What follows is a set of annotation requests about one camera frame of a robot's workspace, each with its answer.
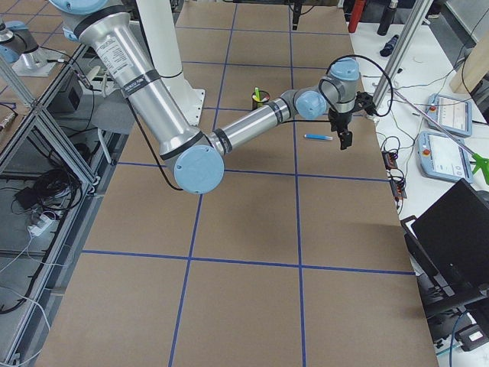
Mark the orange circuit board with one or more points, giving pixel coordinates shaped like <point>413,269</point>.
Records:
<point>395,175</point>

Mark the black laptop on stand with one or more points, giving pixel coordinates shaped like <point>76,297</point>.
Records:
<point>450,243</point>

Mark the blue marker pen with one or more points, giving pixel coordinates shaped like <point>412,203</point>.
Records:
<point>318,137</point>

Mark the near teach pendant tablet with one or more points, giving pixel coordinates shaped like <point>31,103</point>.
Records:
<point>442,159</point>

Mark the black bottle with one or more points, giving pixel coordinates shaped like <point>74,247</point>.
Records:
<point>387,17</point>

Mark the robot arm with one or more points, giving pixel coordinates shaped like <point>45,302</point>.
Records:
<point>195,158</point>

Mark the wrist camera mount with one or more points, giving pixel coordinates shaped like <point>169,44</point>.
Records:
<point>364,102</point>

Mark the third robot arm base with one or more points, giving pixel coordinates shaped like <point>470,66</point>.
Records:
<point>22,51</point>

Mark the far teach pendant tablet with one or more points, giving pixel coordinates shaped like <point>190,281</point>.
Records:
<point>453,114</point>

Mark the teach pendant tablet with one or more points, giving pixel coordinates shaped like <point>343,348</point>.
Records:
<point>453,114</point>
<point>442,159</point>

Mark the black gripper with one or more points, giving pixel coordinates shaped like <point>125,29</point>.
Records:
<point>338,121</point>

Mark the aluminium frame post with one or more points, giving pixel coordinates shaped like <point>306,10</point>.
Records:
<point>415,19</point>

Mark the black mesh pen cup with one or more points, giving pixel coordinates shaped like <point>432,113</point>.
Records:
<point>256,105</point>

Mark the white power strip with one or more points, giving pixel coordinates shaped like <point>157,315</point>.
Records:
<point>43,222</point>

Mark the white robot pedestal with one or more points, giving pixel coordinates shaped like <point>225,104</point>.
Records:
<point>158,24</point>

